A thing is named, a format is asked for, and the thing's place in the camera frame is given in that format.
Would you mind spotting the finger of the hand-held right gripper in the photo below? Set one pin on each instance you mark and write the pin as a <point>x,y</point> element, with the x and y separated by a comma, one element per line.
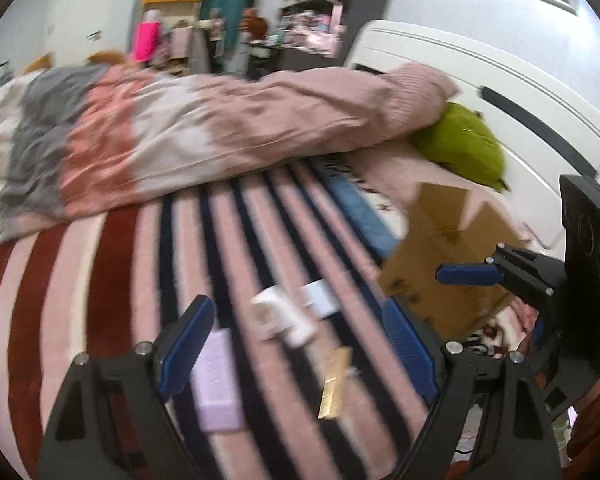
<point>467,275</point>

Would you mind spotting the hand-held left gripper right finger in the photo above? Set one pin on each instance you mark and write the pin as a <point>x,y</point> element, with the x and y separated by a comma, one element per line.
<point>410,350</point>

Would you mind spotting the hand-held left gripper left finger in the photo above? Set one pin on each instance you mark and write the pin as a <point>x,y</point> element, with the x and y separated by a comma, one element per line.
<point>187,350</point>

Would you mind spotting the brown cardboard box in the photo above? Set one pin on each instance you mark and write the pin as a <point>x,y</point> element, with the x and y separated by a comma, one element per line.
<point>445,270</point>

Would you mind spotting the lilac box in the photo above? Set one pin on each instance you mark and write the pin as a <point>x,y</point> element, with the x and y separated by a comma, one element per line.
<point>217,385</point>

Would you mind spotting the gold slim box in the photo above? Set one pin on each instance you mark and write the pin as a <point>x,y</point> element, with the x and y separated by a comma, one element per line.
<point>335,382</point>

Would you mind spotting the small plain white box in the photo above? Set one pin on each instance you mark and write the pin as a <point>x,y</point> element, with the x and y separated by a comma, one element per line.
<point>322,297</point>

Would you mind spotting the pink printed bed sheet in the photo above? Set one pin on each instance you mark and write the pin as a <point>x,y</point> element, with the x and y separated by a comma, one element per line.
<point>500,325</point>

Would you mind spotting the striped pink fleece blanket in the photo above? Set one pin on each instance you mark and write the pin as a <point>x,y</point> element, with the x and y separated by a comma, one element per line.
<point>105,285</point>

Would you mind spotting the pink striped pillow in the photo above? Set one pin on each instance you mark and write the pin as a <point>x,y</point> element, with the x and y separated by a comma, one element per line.
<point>395,170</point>

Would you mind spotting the green plush toy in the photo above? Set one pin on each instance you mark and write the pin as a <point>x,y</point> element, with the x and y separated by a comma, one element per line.
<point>462,145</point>

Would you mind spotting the white bed headboard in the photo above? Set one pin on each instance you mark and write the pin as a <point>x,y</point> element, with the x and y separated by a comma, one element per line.
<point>530,85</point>

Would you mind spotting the pink grey patchwork duvet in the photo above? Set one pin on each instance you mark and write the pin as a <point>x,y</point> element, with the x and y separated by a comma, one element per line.
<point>180,125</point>

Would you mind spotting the dark bookshelf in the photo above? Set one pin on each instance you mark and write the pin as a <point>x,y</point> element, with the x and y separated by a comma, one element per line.
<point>315,15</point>

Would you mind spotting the brown plush toy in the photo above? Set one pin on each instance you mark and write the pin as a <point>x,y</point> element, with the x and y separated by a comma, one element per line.
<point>105,56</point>
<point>39,62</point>

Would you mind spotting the pale pink paper bag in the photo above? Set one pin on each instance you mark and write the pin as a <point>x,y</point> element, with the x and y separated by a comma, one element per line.
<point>181,42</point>

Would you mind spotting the bright pink bag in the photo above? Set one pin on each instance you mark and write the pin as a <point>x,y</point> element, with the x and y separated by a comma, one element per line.
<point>147,40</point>

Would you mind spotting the brown wig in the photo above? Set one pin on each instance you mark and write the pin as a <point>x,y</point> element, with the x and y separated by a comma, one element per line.
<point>256,24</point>

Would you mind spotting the yellow storage rack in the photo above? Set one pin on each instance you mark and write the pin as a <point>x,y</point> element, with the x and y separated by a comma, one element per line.
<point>172,0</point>

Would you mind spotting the white door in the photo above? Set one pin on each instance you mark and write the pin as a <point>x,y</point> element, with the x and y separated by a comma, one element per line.
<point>90,5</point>

